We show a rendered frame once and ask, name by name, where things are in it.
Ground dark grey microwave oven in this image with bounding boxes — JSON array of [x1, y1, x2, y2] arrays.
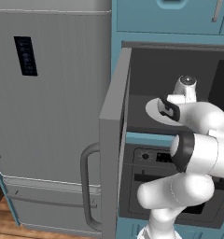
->
[[120, 40, 224, 136]]

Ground grey cupboard door handle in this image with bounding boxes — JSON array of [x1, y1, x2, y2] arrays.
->
[[211, 0, 224, 23]]

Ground grey fridge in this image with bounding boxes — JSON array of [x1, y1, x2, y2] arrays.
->
[[0, 8, 114, 235]]

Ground grey fridge drawer front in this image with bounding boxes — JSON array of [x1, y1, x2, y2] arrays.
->
[[1, 175, 103, 235]]

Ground grey fridge drawer handle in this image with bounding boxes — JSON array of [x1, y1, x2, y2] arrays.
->
[[6, 193, 99, 209]]

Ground black built-in oven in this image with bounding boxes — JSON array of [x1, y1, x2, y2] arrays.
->
[[118, 145, 224, 230]]

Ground grey microwave door handle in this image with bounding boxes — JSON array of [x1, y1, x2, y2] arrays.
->
[[79, 142, 104, 232]]

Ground grey microwave door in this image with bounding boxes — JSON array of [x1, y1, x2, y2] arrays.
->
[[98, 47, 133, 239]]

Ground teal drawer front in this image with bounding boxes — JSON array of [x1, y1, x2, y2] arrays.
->
[[116, 217, 224, 239]]

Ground white microwave turntable plate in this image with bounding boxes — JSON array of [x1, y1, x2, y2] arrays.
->
[[144, 96, 187, 127]]

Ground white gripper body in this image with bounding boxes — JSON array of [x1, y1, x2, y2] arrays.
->
[[165, 93, 198, 105]]

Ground black oven knob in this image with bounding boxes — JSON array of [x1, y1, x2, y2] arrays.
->
[[140, 151, 150, 162]]

